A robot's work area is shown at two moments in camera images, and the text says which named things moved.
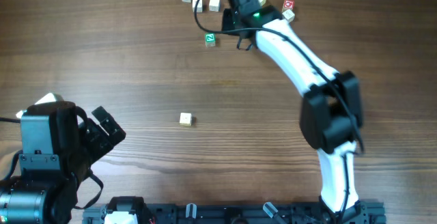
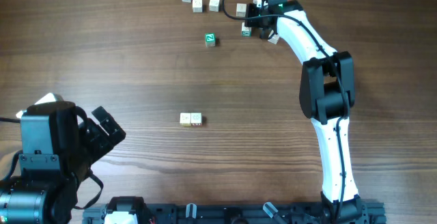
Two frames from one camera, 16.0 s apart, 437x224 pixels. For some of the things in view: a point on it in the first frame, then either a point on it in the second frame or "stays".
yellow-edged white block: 185,119 stays
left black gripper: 102,143 stays
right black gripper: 227,17 -> 249,22
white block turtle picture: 199,7 stays
